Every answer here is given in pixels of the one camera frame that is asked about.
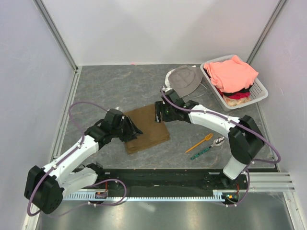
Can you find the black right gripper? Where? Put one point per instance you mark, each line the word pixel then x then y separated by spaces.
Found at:
pixel 159 106

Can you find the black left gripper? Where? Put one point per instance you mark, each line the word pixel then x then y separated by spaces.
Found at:
pixel 132 130

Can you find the brown cloth napkin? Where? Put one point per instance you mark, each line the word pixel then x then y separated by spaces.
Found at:
pixel 153 133

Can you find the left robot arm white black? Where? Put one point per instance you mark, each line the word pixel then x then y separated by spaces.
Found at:
pixel 47 186

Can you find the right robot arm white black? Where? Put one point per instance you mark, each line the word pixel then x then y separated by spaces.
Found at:
pixel 244 137

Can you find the grey bucket hat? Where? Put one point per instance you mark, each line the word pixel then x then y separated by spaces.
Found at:
pixel 184 80

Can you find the orange plastic fork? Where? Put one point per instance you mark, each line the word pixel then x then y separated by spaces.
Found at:
pixel 206 138

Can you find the salmon pink folded garment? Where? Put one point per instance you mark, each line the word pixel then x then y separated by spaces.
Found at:
pixel 232 75

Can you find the red and dark clothes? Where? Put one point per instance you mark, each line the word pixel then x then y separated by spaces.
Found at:
pixel 236 98

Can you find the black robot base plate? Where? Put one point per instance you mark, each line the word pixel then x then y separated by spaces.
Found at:
pixel 203 178

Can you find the spoon with green handle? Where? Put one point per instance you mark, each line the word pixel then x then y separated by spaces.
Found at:
pixel 217 142

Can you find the grey slotted cable duct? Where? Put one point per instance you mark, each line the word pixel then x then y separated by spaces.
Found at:
pixel 87 195

